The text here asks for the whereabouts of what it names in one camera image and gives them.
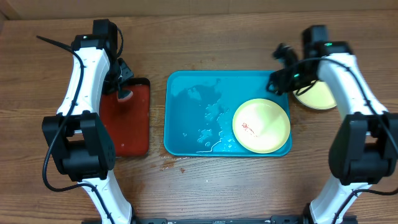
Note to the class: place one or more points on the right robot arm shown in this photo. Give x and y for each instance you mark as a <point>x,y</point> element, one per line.
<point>365,147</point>

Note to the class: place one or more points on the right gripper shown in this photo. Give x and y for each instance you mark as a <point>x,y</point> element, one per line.
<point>280,82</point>

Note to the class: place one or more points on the green-rimmed plate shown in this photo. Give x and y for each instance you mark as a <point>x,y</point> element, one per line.
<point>319,92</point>
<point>261,126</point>

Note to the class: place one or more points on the dark sponge with pink base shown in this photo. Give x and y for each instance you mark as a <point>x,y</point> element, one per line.
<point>124,95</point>

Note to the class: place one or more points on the light blue plate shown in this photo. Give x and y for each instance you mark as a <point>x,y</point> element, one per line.
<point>319,106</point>

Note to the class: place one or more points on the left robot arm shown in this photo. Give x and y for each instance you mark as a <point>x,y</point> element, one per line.
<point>81,152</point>

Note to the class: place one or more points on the black tray with red water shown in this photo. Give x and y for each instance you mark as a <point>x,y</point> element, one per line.
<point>127,121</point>

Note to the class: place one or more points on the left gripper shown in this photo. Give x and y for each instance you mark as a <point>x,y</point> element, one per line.
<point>127,73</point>

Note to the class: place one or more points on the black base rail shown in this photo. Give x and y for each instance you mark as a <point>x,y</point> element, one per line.
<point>276,219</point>

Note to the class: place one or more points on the teal plastic serving tray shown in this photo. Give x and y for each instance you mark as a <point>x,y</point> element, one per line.
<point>199,110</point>

